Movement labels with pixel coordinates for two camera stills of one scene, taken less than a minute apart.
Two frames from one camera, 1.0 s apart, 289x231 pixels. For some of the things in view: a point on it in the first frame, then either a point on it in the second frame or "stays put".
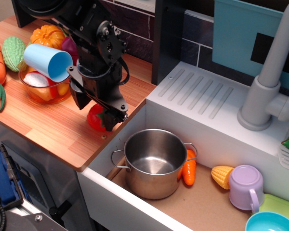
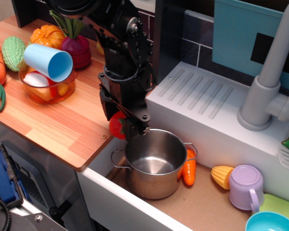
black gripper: [105, 90] to [127, 91]
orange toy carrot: [188, 171] stays put
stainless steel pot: [153, 160] stays put
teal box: [241, 35] stays put
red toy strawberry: [95, 117] to [115, 124]
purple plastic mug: [246, 188] stays put
